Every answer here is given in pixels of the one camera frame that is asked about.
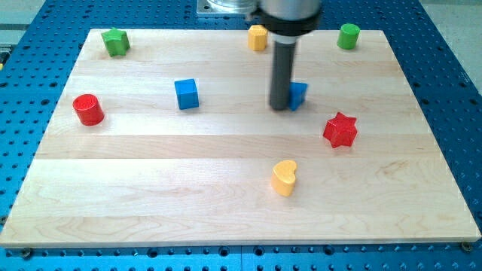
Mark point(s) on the yellow heart block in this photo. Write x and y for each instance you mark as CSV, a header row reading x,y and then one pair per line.
x,y
283,177

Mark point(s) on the green cylinder block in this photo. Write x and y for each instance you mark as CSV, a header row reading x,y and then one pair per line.
x,y
348,36

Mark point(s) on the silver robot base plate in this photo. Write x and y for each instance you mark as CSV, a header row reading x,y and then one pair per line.
x,y
229,7

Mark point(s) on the yellow hexagon block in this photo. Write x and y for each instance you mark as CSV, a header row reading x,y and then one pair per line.
x,y
257,37

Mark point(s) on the red star block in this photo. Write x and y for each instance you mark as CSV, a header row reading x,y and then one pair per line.
x,y
340,130

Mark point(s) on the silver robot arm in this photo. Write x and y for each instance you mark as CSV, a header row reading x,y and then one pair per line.
x,y
287,20

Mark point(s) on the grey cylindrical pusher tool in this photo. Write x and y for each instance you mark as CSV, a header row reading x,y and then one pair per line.
x,y
283,58

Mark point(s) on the red cylinder block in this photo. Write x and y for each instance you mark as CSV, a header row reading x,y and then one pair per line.
x,y
88,109

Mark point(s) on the blue pentagon block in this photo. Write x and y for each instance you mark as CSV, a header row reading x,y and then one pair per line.
x,y
297,94

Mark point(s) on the green star block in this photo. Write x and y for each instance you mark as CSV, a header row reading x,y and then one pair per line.
x,y
116,42

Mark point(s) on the wooden board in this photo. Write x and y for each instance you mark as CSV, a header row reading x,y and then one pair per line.
x,y
151,174

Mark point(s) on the blue cube block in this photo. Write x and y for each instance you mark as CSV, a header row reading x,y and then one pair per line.
x,y
186,93

